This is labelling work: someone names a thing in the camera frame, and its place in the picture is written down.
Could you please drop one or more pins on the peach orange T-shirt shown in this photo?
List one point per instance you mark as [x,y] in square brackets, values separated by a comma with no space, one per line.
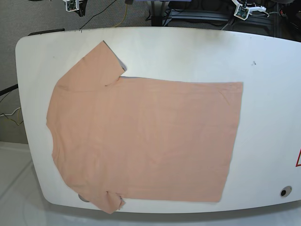
[117,138]

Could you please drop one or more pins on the black bar table edge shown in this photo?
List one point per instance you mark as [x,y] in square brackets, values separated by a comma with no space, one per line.
[47,31]

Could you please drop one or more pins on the black table leg left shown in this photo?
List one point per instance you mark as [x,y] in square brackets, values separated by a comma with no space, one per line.
[9,89]

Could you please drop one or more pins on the red triangle sticker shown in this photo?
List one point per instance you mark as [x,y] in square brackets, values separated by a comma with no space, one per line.
[298,163]

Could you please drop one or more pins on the right table grommet hole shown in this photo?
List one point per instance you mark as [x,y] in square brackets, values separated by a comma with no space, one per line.
[286,191]

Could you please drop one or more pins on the black metal equipment frame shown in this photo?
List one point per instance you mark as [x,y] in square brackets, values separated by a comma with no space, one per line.
[282,18]

